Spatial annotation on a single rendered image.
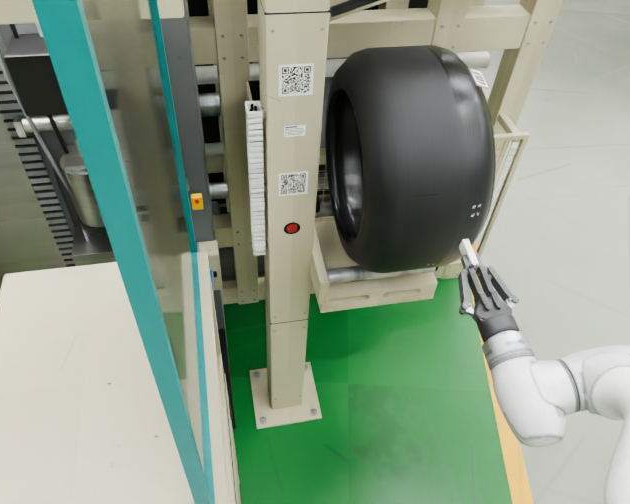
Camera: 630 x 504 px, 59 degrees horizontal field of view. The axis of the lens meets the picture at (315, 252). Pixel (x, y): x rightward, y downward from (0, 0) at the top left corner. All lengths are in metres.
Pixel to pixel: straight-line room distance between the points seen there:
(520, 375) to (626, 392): 0.17
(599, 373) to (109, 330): 0.89
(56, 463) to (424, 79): 1.06
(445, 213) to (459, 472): 1.31
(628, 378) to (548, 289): 1.96
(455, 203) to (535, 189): 2.31
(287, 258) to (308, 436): 0.95
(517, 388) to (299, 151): 0.71
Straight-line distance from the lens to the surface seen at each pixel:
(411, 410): 2.44
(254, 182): 1.40
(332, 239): 1.85
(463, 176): 1.31
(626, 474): 0.91
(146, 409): 0.99
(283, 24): 1.18
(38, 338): 1.13
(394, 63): 1.38
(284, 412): 2.37
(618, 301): 3.18
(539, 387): 1.11
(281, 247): 1.57
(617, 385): 1.11
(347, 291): 1.63
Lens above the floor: 2.13
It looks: 47 degrees down
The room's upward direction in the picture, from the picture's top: 4 degrees clockwise
